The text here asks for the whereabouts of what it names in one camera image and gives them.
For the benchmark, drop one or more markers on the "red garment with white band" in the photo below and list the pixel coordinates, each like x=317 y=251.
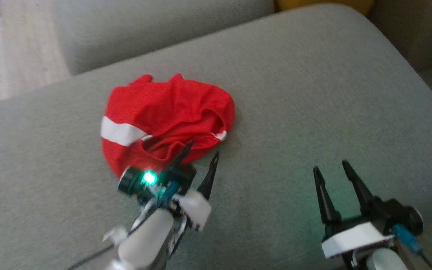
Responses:
x=171 y=105

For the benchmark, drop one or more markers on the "grey sofa ottoman cushion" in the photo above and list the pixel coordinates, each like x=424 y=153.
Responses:
x=144 y=30

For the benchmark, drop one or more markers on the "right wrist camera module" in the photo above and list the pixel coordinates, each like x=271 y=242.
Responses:
x=415 y=221

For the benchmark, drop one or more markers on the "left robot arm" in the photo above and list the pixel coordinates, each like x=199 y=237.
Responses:
x=148 y=240

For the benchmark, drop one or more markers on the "yellow cushion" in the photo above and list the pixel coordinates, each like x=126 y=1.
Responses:
x=324 y=4

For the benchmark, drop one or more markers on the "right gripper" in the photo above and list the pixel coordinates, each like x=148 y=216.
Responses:
x=354 y=238

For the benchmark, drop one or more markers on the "grey sofa seat cushion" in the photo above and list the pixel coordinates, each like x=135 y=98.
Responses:
x=313 y=93

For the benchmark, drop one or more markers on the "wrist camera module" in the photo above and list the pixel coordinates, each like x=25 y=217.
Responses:
x=133 y=180
x=415 y=221

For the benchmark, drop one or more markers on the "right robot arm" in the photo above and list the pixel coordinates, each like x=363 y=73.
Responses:
x=384 y=260

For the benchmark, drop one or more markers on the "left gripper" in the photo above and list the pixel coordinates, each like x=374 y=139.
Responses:
x=195 y=210

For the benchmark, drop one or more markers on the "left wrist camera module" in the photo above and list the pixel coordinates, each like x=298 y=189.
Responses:
x=133 y=180

